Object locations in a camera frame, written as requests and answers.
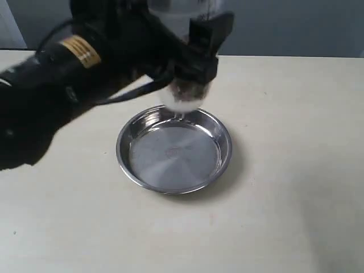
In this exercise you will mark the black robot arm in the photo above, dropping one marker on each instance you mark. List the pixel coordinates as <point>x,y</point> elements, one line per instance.
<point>38,99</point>

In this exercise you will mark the clear plastic shaker bottle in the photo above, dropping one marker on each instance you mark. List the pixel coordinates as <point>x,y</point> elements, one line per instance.
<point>183,96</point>

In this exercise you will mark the round stainless steel tray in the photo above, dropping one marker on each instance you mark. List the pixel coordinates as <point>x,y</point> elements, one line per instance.
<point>173,154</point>

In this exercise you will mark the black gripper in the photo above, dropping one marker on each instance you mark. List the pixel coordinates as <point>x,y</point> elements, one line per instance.
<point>120,36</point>

